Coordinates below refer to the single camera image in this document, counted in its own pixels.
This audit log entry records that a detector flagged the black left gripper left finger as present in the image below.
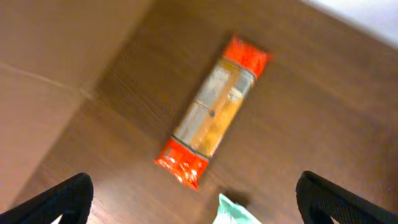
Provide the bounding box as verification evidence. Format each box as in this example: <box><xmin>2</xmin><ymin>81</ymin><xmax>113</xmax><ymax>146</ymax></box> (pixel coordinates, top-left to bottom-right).
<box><xmin>1</xmin><ymin>173</ymin><xmax>93</xmax><ymax>224</ymax></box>

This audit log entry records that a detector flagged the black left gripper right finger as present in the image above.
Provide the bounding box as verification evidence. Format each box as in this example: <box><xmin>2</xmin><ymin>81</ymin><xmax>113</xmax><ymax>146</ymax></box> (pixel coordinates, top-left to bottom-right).
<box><xmin>295</xmin><ymin>170</ymin><xmax>397</xmax><ymax>224</ymax></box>

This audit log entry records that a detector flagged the light teal wipes packet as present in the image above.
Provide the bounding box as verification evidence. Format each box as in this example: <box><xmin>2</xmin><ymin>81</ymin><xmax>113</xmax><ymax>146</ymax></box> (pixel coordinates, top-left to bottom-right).
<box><xmin>212</xmin><ymin>194</ymin><xmax>261</xmax><ymax>224</ymax></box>

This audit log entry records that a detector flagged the red orange pasta package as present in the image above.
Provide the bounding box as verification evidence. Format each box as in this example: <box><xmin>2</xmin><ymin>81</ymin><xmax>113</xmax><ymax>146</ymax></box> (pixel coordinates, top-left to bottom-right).
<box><xmin>155</xmin><ymin>35</ymin><xmax>270</xmax><ymax>189</ymax></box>

